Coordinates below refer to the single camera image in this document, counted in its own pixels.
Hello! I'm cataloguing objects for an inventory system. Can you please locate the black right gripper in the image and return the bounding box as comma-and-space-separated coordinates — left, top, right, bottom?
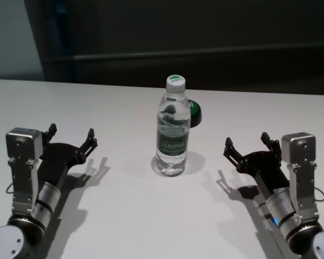
223, 132, 290, 197

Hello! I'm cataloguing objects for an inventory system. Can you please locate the green YES push button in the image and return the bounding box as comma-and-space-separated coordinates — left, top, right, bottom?
187, 99, 203, 128

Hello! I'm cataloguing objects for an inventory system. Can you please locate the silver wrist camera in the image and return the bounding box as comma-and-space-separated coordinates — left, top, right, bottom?
5, 127, 44, 216
281, 132, 317, 216

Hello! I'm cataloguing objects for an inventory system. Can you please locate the clear water bottle green label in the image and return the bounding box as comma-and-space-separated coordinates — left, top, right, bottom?
151, 74, 192, 178

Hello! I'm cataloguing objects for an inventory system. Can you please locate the thin right wrist cable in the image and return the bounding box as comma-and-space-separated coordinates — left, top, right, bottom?
312, 187, 324, 203

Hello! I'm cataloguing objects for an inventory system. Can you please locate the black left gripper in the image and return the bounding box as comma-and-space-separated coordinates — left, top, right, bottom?
37, 123, 98, 190

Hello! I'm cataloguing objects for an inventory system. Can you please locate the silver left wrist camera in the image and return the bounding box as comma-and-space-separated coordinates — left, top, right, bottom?
5, 127, 44, 216

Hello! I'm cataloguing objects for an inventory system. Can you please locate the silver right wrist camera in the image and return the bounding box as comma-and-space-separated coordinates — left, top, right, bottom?
281, 132, 317, 216

